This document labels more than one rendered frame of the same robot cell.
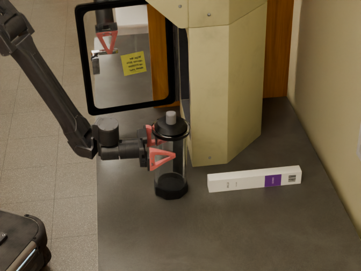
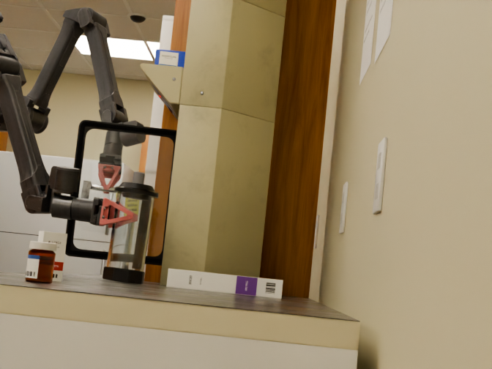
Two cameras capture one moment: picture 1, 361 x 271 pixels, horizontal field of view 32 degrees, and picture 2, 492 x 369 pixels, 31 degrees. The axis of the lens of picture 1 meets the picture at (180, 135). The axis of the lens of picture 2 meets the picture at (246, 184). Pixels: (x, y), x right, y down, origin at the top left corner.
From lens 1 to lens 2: 1.42 m
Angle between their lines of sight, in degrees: 41
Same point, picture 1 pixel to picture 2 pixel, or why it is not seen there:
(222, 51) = (211, 137)
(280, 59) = (302, 245)
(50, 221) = not seen: outside the picture
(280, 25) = (303, 200)
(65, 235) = not seen: outside the picture
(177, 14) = (170, 86)
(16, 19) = (12, 59)
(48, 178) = not seen: outside the picture
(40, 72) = (17, 107)
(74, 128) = (32, 173)
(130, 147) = (86, 201)
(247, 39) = (244, 145)
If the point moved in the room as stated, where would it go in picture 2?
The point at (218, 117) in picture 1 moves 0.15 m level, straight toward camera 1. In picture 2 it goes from (198, 220) to (183, 214)
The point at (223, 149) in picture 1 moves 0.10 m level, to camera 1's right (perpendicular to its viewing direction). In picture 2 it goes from (199, 267) to (238, 271)
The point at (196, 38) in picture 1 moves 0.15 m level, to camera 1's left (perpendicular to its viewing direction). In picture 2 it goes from (185, 116) to (129, 112)
